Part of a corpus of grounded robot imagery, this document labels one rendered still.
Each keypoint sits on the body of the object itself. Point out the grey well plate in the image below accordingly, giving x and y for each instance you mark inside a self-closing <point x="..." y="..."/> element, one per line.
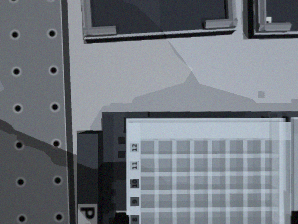
<point x="208" y="170"/>
<point x="294" y="163"/>

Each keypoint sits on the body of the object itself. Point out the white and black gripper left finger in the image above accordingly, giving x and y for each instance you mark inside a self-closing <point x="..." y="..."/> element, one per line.
<point x="121" y="218"/>

